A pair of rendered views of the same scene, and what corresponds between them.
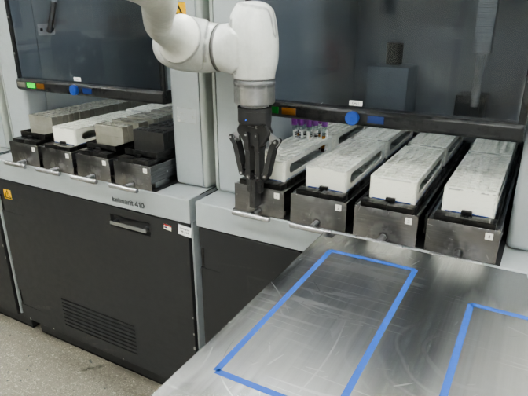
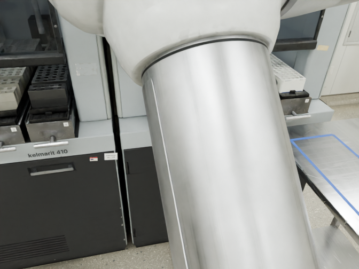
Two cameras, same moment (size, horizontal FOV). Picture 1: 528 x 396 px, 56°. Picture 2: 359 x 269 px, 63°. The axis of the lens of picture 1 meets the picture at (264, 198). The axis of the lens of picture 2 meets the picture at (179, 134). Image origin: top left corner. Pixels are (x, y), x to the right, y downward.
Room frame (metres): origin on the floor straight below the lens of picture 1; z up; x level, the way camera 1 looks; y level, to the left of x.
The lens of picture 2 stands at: (0.47, 0.59, 1.31)
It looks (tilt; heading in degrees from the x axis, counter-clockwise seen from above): 35 degrees down; 317
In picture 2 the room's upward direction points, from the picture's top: 2 degrees clockwise
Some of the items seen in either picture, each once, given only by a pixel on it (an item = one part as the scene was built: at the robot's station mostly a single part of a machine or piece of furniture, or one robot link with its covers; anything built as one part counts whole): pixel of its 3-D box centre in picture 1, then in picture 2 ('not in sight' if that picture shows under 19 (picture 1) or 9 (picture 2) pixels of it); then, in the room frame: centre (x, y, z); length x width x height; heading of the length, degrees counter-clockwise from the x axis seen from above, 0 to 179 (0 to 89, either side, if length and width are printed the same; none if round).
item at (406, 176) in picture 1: (409, 174); not in sight; (1.12, -0.34, 0.83); 0.30 x 0.10 x 0.06; 151
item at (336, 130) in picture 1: (337, 132); not in sight; (1.54, -0.23, 0.83); 0.30 x 0.10 x 0.06; 151
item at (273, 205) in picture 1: (313, 163); not in sight; (1.39, -0.14, 0.78); 0.73 x 0.14 x 0.09; 151
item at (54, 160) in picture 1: (131, 136); not in sight; (1.73, 0.47, 0.78); 0.73 x 0.14 x 0.09; 151
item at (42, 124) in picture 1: (43, 124); not in sight; (1.61, 0.72, 0.85); 0.12 x 0.02 x 0.06; 61
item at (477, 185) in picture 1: (478, 184); (273, 71); (1.04, -0.48, 0.83); 0.30 x 0.10 x 0.06; 151
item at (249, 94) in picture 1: (254, 92); not in sight; (1.10, 0.02, 1.03); 0.09 x 0.09 x 0.06
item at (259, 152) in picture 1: (259, 155); not in sight; (1.09, 0.01, 0.89); 0.04 x 0.01 x 0.11; 151
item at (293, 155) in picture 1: (293, 156); not in sight; (1.27, -0.08, 0.83); 0.30 x 0.10 x 0.06; 150
